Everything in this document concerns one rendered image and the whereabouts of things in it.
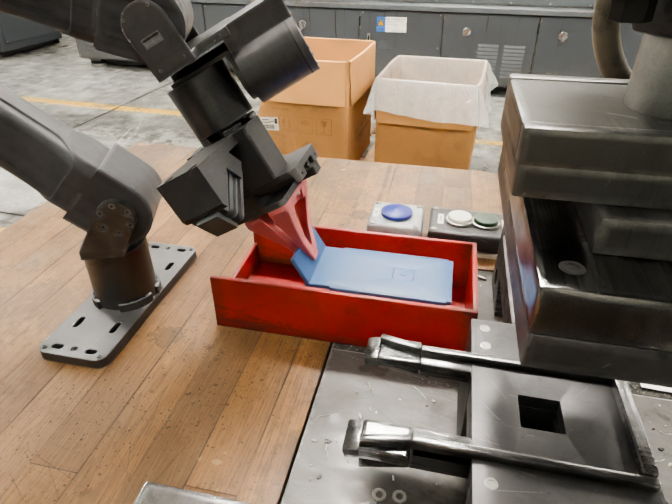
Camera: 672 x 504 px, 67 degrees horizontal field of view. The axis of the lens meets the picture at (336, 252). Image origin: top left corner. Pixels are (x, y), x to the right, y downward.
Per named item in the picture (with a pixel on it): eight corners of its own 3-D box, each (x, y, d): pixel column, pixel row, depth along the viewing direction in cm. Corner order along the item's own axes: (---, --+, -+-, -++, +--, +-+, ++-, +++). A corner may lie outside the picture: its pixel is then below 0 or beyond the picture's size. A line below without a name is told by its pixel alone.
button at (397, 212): (382, 213, 68) (383, 200, 67) (412, 216, 67) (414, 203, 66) (378, 228, 65) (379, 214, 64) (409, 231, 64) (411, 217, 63)
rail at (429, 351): (419, 369, 38) (422, 344, 36) (612, 399, 35) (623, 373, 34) (418, 375, 37) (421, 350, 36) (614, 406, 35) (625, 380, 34)
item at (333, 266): (309, 247, 56) (309, 223, 54) (452, 264, 53) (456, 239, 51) (291, 284, 50) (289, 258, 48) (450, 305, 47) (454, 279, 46)
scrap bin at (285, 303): (257, 261, 62) (252, 217, 59) (469, 288, 57) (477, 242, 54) (216, 325, 52) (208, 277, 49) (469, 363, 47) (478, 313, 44)
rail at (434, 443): (409, 459, 31) (412, 433, 30) (644, 504, 29) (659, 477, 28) (408, 468, 31) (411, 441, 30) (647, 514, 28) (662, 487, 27)
